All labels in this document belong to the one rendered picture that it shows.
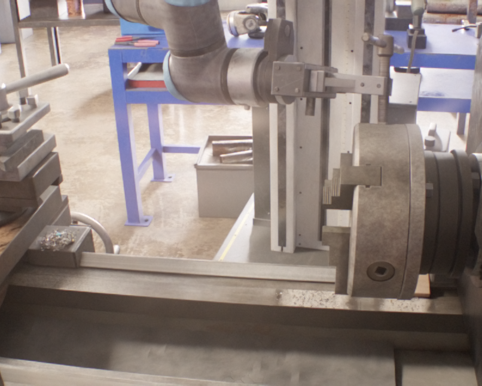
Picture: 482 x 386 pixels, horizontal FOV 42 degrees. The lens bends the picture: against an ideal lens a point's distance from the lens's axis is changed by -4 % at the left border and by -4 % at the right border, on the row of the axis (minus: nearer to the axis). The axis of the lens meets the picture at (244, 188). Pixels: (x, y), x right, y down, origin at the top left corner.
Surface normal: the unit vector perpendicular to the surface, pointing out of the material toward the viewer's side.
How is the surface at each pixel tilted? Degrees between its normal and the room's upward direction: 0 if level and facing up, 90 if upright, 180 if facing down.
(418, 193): 49
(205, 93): 111
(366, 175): 41
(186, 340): 11
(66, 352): 20
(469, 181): 34
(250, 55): 28
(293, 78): 71
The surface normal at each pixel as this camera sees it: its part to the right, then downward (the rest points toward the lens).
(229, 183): -0.09, 0.46
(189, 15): 0.11, 0.56
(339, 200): -0.09, 0.92
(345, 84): 0.02, 0.16
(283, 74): -0.47, 0.11
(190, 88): -0.44, 0.61
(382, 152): -0.08, -0.63
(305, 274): -0.12, -0.31
